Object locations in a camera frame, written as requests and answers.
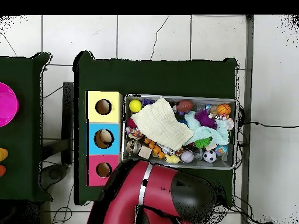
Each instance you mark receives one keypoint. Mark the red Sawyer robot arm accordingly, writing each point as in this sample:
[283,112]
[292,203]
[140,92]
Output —
[159,182]

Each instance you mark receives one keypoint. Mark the clear mesh bin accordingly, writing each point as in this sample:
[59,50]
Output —
[180,166]

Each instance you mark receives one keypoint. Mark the cream yellow cloth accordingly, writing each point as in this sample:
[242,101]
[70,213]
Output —
[161,123]

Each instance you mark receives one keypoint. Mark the yellow ball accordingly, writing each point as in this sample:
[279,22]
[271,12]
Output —
[135,106]

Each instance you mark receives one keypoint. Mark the small wooden block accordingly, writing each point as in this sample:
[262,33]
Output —
[145,152]

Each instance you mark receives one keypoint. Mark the brown toy football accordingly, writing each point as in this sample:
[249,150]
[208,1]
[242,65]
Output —
[185,106]

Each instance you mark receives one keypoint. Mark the white ball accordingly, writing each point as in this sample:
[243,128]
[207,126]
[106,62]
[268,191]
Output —
[187,157]

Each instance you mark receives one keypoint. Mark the green spiky ball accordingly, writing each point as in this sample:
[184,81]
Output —
[202,143]

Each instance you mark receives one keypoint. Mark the purple spiky toy with eyes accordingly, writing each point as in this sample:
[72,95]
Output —
[205,119]

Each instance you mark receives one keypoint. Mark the mint green cloth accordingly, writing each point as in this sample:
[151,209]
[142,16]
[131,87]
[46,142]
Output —
[210,135]

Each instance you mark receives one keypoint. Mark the small soccer ball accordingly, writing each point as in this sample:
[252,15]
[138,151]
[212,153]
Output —
[210,156]

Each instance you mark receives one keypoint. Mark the orange toy basketball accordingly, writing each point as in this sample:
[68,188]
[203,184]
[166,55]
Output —
[224,109]

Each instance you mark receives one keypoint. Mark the dark green side table cloth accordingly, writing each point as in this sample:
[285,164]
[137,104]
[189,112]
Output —
[21,135]

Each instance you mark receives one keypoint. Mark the magenta plate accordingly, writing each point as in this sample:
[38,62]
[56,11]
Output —
[7,105]

